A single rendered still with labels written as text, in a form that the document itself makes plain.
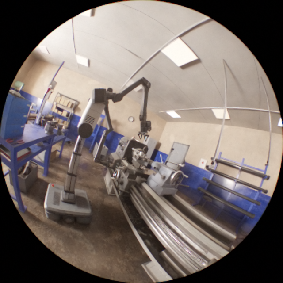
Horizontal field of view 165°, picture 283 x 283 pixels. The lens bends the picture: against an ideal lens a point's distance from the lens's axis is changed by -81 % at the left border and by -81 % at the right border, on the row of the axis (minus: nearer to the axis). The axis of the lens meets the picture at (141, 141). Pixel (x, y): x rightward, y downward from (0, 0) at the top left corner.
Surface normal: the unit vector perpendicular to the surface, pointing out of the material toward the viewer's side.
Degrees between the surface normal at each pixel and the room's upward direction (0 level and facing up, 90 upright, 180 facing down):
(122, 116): 90
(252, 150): 90
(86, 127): 90
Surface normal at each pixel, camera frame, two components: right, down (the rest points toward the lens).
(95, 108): 0.57, 0.23
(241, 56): -0.39, 0.92
